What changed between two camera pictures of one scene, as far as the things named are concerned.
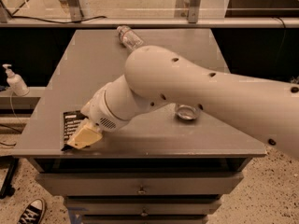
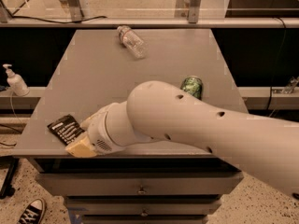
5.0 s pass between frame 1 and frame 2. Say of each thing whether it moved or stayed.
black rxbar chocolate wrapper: moved
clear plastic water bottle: stayed
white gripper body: moved
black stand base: stayed
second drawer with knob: stayed
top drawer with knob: stayed
